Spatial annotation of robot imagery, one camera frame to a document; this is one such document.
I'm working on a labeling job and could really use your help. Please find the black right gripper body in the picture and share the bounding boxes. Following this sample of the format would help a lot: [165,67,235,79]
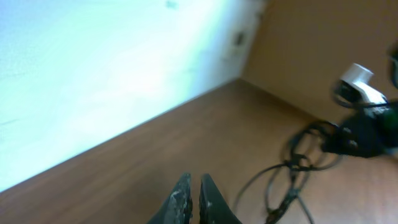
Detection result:
[322,113,386,158]

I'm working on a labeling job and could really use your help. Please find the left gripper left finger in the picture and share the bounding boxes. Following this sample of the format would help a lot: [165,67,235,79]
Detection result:
[147,173,193,224]

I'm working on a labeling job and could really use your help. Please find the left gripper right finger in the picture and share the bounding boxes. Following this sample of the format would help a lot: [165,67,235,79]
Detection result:
[199,174,241,224]

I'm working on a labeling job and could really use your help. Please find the black usb cable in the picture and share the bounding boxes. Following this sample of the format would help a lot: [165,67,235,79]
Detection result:
[233,155,315,224]
[279,120,343,172]

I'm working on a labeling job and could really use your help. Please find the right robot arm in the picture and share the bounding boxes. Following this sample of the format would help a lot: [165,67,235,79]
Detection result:
[322,63,397,158]

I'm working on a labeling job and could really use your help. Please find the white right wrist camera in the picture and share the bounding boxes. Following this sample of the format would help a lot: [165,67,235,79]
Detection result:
[331,63,387,109]

